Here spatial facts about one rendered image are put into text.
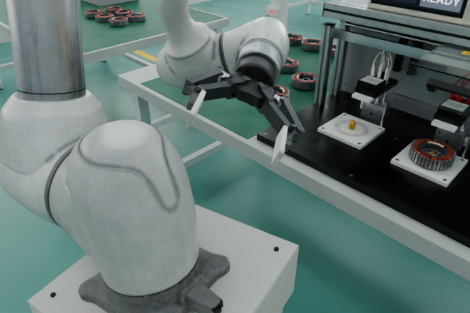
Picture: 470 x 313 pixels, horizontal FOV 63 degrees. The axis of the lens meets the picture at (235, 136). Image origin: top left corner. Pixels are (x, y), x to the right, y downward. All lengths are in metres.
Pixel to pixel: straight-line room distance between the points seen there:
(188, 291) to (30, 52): 0.41
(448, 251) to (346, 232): 1.09
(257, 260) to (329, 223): 1.38
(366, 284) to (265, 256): 1.18
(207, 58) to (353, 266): 1.32
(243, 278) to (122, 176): 0.28
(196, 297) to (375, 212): 0.55
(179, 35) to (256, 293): 0.49
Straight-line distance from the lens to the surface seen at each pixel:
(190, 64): 0.81
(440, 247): 0.98
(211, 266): 0.66
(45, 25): 0.62
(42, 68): 0.63
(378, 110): 1.34
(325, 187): 1.05
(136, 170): 0.49
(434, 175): 1.13
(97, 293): 0.67
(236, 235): 0.73
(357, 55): 1.47
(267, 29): 0.79
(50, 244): 2.08
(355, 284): 1.82
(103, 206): 0.50
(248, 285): 0.65
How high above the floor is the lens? 1.39
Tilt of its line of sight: 31 degrees down
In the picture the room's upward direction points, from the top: straight up
